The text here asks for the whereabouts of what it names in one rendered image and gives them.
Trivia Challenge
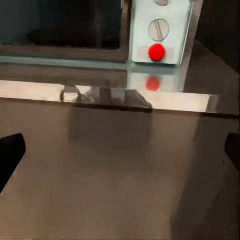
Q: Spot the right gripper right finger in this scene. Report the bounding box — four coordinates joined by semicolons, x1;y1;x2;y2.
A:
224;132;240;173

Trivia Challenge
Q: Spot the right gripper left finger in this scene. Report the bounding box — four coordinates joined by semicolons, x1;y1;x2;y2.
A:
0;133;26;193

